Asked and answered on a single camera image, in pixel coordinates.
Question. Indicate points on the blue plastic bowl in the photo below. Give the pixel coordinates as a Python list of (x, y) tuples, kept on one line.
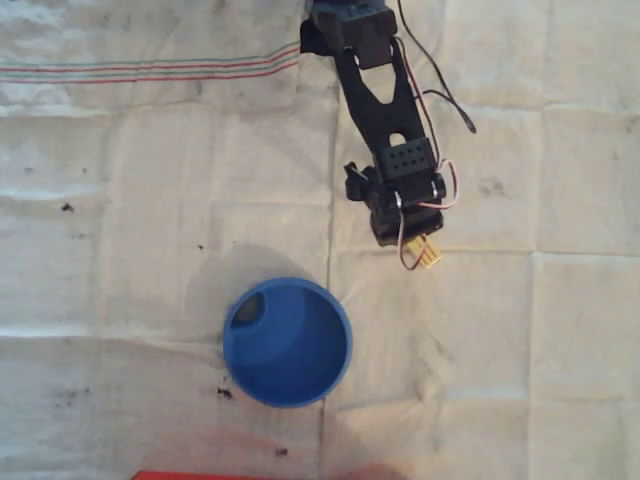
[(295, 345)]

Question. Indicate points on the white cloth with striped border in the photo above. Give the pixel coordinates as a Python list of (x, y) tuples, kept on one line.
[(500, 350)]

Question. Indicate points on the red flat object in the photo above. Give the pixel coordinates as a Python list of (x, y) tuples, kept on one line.
[(225, 476)]

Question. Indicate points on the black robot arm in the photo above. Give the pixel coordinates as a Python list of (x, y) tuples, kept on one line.
[(380, 115)]

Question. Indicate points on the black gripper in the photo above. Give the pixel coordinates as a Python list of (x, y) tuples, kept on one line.
[(400, 231)]

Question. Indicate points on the yellow white small box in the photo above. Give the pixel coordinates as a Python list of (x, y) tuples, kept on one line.
[(427, 252)]

